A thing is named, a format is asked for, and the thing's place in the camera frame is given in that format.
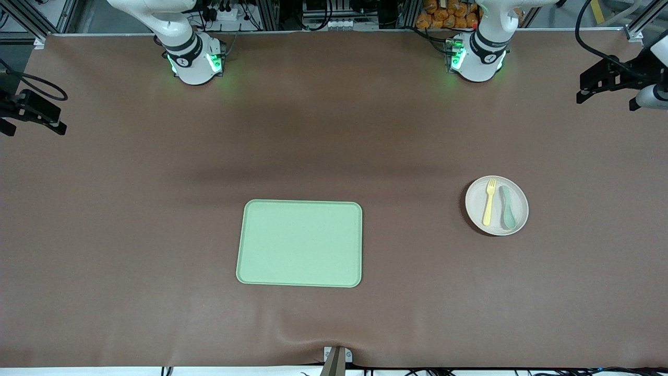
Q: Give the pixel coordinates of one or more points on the pile of orange packets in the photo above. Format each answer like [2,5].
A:
[449,15]

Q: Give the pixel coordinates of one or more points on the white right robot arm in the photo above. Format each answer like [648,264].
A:
[193,65]

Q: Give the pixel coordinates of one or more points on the brown table mat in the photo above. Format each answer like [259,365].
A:
[104,261]

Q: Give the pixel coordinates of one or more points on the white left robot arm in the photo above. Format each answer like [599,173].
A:
[477,62]

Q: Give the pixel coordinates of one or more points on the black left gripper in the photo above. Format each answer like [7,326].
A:
[629,71]

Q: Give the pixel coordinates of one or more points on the round beige plate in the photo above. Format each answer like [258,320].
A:
[477,203]

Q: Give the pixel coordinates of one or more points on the aluminium frame profile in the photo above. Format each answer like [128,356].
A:
[634,34]
[39,37]

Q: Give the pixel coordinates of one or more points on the white power strip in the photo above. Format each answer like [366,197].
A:
[224,14]

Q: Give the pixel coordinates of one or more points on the yellow plastic fork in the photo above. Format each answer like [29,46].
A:
[488,209]

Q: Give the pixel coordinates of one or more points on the light green rectangular tray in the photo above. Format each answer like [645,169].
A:
[297,245]

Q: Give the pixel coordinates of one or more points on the green plastic spoon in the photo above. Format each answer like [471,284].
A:
[509,219]

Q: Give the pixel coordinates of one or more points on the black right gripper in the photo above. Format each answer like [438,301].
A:
[10,108]

